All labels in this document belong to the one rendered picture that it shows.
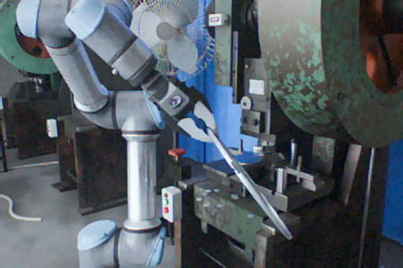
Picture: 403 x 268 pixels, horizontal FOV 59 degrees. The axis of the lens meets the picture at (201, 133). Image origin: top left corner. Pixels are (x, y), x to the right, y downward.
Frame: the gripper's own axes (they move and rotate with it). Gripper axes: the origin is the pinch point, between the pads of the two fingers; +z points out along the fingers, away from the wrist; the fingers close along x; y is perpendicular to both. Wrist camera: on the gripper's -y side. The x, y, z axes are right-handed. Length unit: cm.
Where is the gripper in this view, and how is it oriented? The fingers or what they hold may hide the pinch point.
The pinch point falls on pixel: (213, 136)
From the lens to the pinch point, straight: 73.9
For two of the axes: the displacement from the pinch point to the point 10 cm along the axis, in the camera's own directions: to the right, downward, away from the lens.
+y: -3.0, -2.4, 9.2
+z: 6.7, 6.4, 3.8
